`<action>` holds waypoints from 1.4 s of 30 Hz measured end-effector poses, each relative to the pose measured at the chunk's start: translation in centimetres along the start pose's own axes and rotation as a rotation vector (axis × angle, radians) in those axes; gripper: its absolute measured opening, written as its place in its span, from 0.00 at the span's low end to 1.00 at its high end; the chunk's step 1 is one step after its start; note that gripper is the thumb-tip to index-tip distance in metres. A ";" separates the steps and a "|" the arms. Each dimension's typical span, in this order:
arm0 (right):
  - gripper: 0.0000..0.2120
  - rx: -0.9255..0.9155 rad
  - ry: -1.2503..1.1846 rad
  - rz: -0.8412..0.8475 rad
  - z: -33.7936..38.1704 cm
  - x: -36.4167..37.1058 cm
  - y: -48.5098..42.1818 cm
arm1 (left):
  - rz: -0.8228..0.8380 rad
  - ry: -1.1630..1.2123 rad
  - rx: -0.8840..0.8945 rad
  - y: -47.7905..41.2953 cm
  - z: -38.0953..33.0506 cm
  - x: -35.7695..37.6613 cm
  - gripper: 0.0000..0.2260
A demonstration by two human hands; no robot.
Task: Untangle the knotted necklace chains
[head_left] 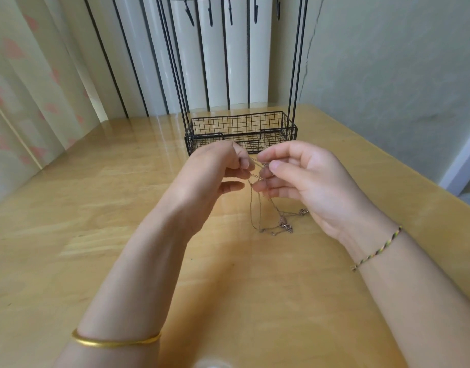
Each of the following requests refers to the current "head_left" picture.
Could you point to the pink floral curtain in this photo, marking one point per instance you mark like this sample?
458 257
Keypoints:
24 95

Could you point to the person's left hand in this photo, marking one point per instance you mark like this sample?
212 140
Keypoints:
200 184

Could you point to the white black-striped curtain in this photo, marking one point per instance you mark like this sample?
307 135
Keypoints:
151 57

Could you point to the white door frame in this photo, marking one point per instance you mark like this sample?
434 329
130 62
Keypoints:
461 164

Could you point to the gold bangle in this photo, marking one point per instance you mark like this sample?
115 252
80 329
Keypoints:
116 340

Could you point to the person's left forearm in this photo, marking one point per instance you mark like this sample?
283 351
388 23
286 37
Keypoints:
120 299

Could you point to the person's right hand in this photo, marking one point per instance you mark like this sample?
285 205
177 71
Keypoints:
319 187

